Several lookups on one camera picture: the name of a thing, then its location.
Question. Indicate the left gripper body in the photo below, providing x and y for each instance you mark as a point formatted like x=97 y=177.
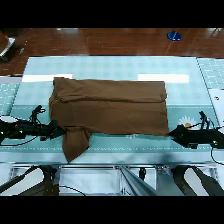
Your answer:
x=50 y=130

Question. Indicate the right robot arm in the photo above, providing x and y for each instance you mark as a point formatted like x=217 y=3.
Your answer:
x=206 y=135

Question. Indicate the brown T-shirt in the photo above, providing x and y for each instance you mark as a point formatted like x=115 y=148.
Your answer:
x=110 y=106

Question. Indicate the blue round object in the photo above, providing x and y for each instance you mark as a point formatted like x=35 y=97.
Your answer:
x=174 y=36

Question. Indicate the silver frame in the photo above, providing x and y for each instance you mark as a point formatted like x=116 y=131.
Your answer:
x=110 y=176

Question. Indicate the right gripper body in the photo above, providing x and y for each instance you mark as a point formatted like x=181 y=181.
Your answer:
x=181 y=134

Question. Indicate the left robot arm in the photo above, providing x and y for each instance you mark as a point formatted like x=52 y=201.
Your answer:
x=16 y=128

